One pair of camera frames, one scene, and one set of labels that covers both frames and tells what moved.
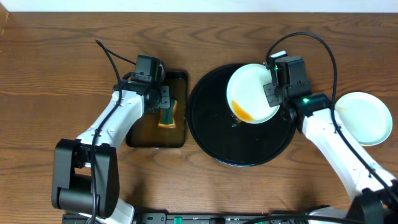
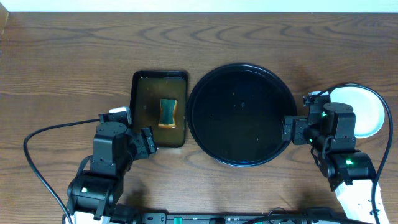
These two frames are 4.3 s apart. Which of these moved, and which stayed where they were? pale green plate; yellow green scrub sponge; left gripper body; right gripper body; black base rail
Moved: pale green plate; right gripper body; left gripper body
Stayed: yellow green scrub sponge; black base rail
